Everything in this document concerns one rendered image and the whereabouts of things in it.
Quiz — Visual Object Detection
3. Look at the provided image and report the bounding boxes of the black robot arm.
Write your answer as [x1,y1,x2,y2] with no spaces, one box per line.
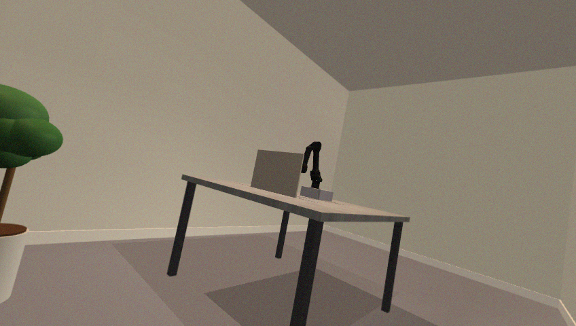
[301,141,322,189]

